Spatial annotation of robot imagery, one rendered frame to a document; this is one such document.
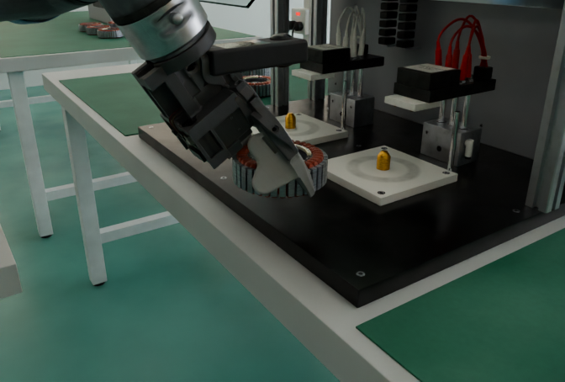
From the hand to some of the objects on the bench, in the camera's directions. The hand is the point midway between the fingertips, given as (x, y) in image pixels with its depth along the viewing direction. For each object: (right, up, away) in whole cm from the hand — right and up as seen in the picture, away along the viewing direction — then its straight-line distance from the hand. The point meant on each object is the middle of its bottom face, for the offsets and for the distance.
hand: (282, 170), depth 61 cm
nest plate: (+2, +7, +34) cm, 34 cm away
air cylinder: (+27, +2, +22) cm, 35 cm away
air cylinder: (+14, +10, +41) cm, 44 cm away
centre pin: (+15, 0, +14) cm, 21 cm away
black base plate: (+9, +1, +26) cm, 28 cm away
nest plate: (+15, -1, +15) cm, 21 cm away
